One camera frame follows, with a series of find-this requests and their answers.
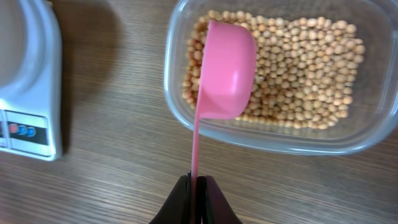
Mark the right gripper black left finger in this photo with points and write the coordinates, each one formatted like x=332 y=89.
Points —
x=176 y=208

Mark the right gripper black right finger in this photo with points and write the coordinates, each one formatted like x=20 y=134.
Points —
x=212 y=206

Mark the pink plastic measuring scoop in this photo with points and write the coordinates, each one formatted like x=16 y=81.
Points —
x=227 y=77

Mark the white digital kitchen scale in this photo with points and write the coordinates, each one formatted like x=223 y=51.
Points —
x=30 y=105

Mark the white bowl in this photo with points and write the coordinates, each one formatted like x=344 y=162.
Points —
x=13 y=40

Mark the clear container of soybeans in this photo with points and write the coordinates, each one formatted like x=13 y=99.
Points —
x=326 y=77

